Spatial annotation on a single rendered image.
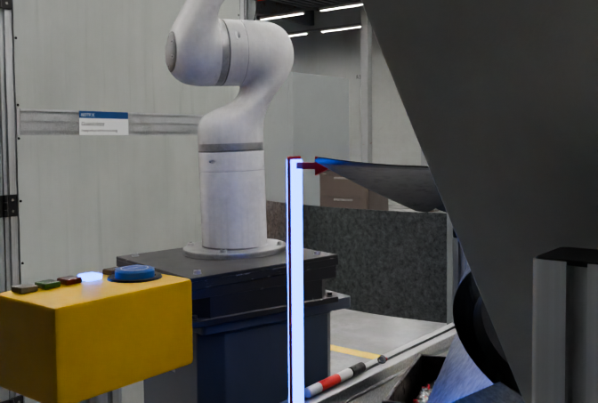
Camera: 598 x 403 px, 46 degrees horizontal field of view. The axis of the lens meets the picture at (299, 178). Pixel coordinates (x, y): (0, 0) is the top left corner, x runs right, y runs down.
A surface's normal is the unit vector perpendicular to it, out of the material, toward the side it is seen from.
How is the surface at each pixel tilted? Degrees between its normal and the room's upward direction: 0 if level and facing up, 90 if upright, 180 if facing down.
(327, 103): 90
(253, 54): 101
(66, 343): 90
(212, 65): 118
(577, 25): 130
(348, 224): 90
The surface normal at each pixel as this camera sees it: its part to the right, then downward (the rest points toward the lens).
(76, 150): 0.79, 0.03
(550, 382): -0.61, 0.04
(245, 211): 0.42, 0.04
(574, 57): -0.47, 0.68
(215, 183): -0.40, 0.07
